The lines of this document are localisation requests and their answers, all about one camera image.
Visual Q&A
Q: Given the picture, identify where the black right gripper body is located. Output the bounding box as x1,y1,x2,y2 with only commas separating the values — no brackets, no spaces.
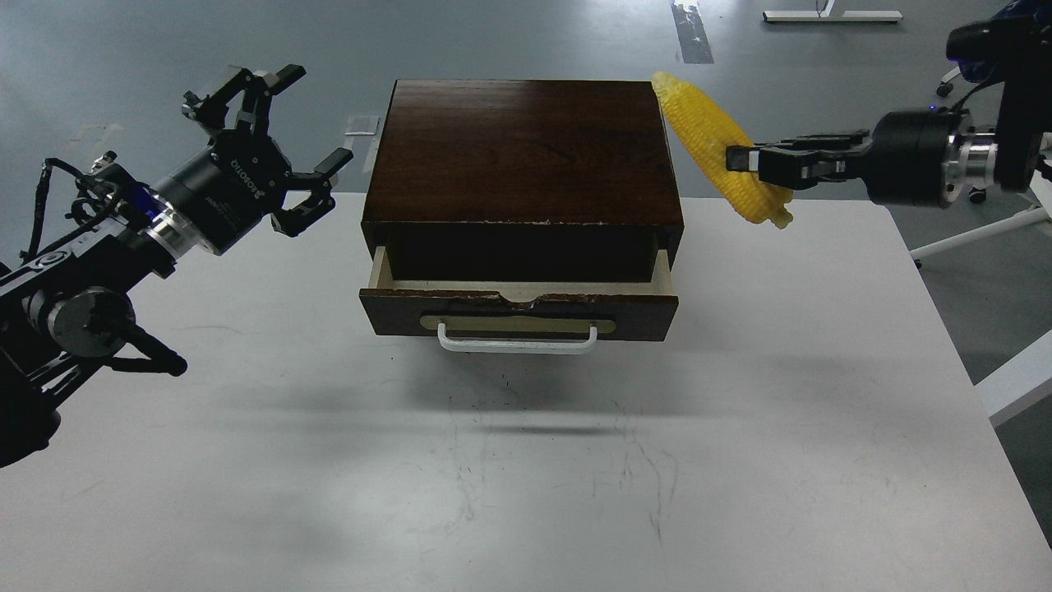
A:
863,109,971,207

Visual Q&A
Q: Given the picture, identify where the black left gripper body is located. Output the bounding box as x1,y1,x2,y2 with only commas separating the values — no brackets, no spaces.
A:
154,132,292,256

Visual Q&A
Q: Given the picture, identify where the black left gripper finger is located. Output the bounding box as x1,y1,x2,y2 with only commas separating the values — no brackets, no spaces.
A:
270,147,353,238
182,64,306,139

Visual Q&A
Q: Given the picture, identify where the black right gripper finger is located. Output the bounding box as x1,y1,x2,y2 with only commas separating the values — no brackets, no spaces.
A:
727,128,871,173
756,156,865,191

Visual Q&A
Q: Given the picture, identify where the yellow corn cob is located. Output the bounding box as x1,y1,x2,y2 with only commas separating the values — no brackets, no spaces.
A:
651,72,793,229

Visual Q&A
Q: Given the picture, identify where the wooden drawer with white handle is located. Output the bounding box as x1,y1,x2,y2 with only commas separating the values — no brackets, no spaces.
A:
358,247,679,355

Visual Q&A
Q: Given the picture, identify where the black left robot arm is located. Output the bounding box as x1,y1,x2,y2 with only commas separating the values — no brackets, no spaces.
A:
1,64,353,467

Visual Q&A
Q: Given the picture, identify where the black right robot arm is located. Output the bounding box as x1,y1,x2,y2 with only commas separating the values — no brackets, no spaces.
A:
725,14,1051,207

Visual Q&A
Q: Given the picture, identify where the dark wooden drawer cabinet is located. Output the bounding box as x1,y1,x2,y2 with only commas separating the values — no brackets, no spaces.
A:
362,79,685,282

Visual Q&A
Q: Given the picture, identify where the white office chair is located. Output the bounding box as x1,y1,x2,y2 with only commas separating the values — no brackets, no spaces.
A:
908,136,1052,268

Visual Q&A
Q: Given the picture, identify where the dark blue cloth on chair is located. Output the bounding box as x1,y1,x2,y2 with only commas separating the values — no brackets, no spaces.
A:
957,1,1036,84

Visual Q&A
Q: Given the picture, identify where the white desk foot bar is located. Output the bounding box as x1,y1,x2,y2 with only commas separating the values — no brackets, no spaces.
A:
762,1,904,24

